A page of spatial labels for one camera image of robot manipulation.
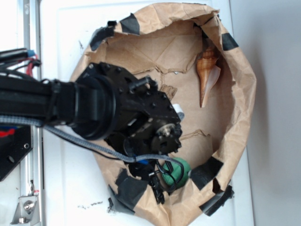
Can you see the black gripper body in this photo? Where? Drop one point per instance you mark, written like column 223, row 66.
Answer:
column 131, row 114

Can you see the green dimpled ball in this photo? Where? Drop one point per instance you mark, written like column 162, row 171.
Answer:
column 177, row 172

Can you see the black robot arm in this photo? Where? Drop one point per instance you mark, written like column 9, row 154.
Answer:
column 53, row 102

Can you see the brown driftwood piece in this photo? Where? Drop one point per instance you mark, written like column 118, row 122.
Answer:
column 170, row 91

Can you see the spiral conch seashell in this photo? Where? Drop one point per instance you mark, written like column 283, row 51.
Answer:
column 208, row 74

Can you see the aluminium frame rail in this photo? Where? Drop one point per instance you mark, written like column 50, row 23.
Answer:
column 31, row 167

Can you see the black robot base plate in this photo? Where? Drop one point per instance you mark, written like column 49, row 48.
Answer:
column 15, row 144

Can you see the silver corner bracket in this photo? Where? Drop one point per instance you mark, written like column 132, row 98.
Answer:
column 27, row 212

